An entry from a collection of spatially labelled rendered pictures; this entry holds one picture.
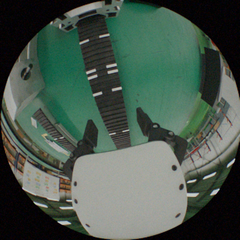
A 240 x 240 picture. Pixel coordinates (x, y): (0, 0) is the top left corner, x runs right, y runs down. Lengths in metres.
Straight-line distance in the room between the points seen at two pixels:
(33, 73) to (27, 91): 0.04
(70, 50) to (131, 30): 0.12
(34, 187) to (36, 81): 2.98
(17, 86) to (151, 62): 0.26
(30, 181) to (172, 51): 3.17
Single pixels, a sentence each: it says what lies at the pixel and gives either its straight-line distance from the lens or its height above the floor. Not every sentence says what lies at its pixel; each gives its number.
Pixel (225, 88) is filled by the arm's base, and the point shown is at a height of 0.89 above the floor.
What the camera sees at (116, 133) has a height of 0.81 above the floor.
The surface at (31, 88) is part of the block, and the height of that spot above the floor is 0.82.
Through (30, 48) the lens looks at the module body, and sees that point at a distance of 0.25.
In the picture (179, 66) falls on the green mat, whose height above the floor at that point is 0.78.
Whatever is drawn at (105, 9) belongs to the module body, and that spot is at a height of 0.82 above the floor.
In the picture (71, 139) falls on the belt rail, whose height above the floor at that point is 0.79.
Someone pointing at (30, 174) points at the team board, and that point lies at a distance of 2.94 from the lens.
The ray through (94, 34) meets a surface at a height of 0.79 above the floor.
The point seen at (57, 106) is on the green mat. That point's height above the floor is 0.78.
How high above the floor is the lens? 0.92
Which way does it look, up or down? 49 degrees down
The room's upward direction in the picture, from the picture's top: 167 degrees clockwise
